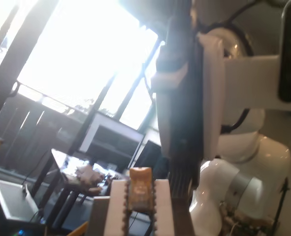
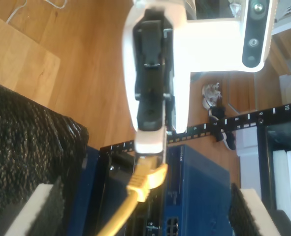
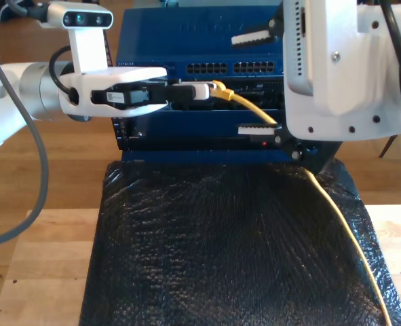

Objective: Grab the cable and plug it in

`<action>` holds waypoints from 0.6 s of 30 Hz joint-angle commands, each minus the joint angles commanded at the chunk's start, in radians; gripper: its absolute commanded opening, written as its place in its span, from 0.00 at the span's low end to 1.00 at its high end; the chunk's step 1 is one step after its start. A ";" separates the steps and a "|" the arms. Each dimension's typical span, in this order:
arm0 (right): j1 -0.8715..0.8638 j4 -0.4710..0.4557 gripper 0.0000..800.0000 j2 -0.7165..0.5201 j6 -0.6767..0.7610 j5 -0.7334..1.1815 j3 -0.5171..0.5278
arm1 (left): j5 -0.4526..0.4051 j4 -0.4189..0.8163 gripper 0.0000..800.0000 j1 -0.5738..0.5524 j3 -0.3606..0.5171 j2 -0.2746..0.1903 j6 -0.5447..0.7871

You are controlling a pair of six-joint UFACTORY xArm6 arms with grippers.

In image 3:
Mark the grey arm hose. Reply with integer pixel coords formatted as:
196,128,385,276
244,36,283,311
0,42,50,249

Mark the black rack server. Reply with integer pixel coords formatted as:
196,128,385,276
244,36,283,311
168,79,286,111

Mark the blue rack base plate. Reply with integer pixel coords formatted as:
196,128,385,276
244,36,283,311
121,149,309,164

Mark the yellow network cable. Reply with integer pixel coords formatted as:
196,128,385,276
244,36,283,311
209,79,391,326

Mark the black bubble-wrap mat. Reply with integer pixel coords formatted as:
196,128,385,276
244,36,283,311
79,156,401,326

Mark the blue network switch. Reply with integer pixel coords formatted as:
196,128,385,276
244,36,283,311
115,6,286,82

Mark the blue rack tray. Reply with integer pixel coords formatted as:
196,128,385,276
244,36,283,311
113,110,289,150

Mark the black metal stool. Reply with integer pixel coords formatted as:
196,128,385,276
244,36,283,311
379,134,398,160

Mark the dark blue sneaker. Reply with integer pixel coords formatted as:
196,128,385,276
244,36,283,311
0,0,30,22

